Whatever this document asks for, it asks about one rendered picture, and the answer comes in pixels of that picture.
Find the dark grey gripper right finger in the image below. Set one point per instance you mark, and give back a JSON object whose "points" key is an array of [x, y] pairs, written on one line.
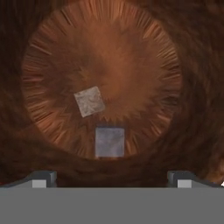
{"points": [[180, 176]]}

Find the brown wooden bowl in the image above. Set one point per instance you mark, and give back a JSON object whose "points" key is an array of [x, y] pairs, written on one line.
{"points": [[116, 58]]}

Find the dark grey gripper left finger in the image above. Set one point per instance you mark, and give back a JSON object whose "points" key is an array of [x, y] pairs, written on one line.
{"points": [[43, 177]]}

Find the pale grey ice cube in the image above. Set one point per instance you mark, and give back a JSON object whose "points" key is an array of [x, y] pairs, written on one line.
{"points": [[89, 101]]}

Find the bluish grey ice cube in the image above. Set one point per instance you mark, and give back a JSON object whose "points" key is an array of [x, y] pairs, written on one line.
{"points": [[110, 142]]}

